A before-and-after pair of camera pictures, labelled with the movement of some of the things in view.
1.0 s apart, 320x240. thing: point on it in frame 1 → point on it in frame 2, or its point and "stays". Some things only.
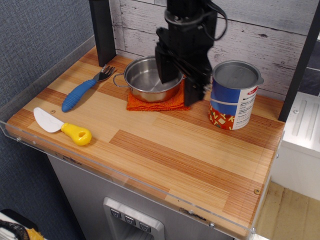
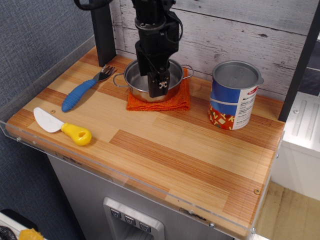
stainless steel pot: x=142 y=74 stays
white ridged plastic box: x=297 y=163 stays
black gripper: x=190 y=34 → x=159 y=39
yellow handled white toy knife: x=49 y=123 stays
